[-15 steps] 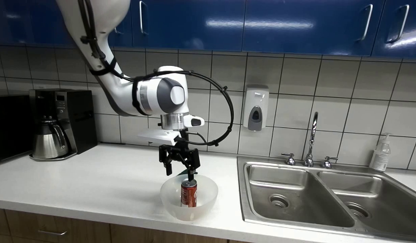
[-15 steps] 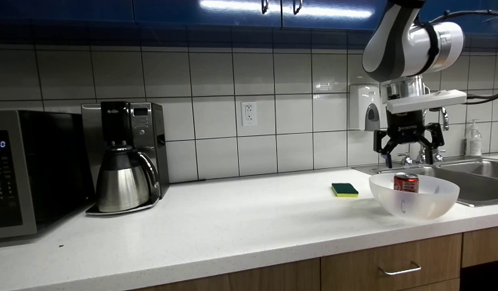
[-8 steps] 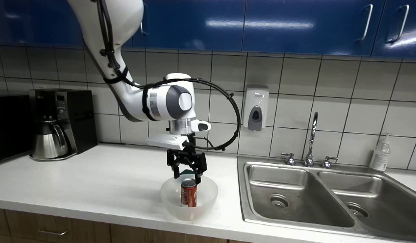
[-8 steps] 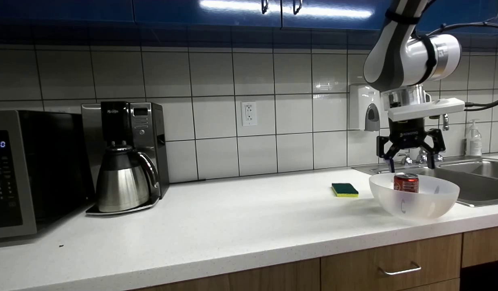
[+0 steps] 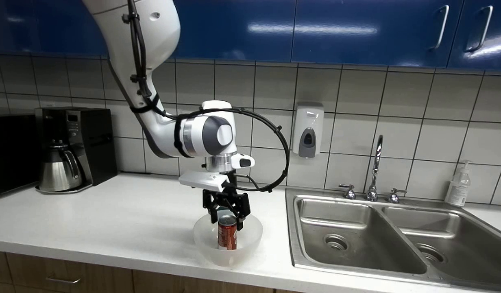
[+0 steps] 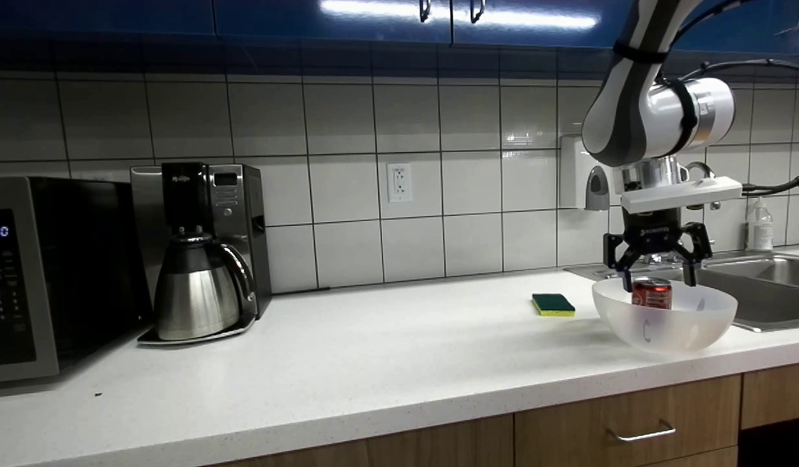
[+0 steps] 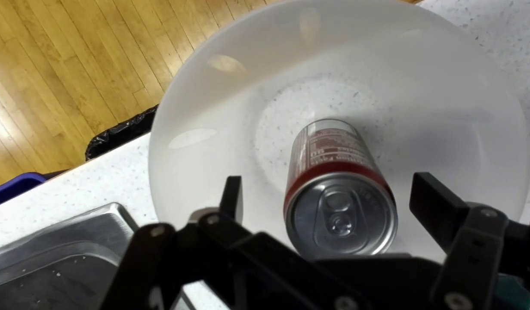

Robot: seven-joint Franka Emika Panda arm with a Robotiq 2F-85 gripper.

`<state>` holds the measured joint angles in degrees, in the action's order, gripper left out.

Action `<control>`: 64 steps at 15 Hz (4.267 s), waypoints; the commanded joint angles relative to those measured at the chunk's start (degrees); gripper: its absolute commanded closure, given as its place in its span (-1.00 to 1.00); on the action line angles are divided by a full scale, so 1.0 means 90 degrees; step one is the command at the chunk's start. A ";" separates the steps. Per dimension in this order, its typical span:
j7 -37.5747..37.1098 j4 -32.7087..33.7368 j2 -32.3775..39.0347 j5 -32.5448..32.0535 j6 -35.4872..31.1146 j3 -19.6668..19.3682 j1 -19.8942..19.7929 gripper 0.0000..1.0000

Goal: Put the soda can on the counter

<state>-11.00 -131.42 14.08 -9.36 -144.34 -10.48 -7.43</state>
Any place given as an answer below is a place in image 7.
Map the red soda can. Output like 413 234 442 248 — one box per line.
283 119 399 259

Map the blue bin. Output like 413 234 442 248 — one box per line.
0 172 47 210

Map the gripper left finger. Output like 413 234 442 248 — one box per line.
101 176 360 310

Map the steel sink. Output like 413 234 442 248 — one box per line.
0 202 197 310

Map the black trash bag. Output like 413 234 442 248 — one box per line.
85 105 159 161

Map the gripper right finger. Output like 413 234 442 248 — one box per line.
409 172 530 310

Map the white translucent bowl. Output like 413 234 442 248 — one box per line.
148 0 530 262

